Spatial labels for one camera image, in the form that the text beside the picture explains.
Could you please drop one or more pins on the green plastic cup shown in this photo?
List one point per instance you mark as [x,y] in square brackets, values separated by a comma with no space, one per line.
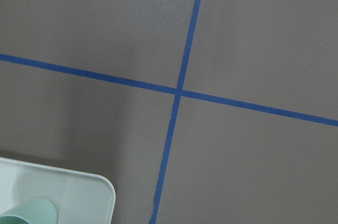
[37,210]

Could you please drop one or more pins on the cream rabbit tray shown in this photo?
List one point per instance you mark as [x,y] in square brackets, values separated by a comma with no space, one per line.
[78,197]

